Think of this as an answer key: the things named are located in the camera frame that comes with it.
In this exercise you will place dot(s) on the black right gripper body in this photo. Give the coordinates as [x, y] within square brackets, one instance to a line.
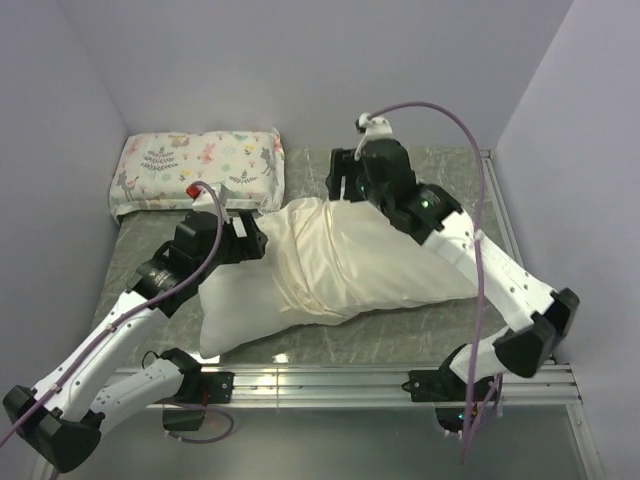
[343, 164]

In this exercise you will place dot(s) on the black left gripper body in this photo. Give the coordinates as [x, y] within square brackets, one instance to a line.
[233, 248]

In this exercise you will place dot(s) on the white pillow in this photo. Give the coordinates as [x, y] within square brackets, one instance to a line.
[241, 303]

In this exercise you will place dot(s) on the cream satin pillowcase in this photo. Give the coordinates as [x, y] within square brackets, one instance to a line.
[333, 260]

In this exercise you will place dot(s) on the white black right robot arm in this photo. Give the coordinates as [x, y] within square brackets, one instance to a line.
[435, 220]

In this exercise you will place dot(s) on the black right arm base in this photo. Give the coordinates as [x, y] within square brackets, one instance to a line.
[437, 386]

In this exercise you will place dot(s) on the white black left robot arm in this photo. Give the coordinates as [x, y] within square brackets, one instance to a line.
[65, 415]

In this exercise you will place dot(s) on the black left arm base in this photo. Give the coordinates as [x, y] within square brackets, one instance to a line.
[187, 410]

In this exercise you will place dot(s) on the animal print patterned pillow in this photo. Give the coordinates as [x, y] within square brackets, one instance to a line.
[155, 170]

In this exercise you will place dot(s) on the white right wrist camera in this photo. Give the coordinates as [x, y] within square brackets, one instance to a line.
[371, 128]

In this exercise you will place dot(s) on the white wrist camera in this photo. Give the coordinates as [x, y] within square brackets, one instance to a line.
[371, 128]
[210, 198]

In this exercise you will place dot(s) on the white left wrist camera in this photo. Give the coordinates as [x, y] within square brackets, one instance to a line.
[210, 198]

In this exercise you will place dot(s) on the aluminium front mounting rail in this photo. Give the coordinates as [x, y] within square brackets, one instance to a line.
[376, 386]

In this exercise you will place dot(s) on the aluminium right side rail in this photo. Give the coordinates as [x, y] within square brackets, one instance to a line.
[505, 210]

